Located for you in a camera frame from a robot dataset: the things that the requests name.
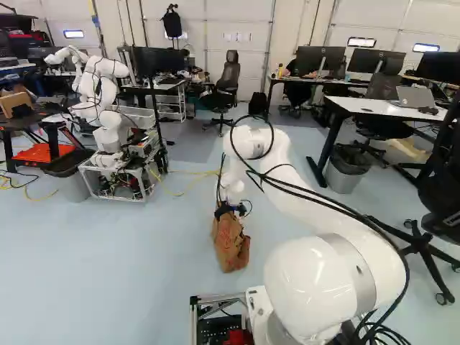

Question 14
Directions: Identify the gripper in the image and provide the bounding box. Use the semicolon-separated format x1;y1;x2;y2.
214;201;252;219

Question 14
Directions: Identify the brown paper grocery bag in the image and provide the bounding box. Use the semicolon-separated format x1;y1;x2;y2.
210;211;252;274

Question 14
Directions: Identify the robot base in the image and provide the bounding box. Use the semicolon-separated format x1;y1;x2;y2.
189;285;276;345

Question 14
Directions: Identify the black backpack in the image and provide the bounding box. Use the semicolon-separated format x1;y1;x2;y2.
248;91;269;116

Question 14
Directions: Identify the grey trash can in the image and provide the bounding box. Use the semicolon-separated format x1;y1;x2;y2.
324;142;373;196

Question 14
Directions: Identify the black mesh office chair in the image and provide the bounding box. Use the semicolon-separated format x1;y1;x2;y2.
201;49;241;138

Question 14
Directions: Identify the grey bin with black liner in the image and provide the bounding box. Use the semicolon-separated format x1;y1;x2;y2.
43;148;97;203

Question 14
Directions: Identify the white robot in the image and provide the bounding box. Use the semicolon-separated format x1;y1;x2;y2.
42;45;170;203

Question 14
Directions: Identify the white desk with black legs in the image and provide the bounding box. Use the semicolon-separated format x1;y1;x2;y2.
305;94;454;189

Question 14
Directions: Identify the silver laptop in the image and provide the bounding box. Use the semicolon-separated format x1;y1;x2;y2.
389;85;438;109

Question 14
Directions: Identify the yellow floor cable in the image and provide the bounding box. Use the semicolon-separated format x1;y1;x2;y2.
153;169;221;198

